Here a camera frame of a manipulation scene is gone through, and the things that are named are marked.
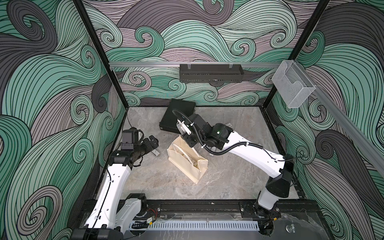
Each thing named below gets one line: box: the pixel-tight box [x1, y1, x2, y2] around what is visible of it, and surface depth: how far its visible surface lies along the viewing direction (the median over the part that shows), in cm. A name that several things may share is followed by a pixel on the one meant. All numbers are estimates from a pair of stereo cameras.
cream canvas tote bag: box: [167, 135, 209, 185], surface depth 83 cm
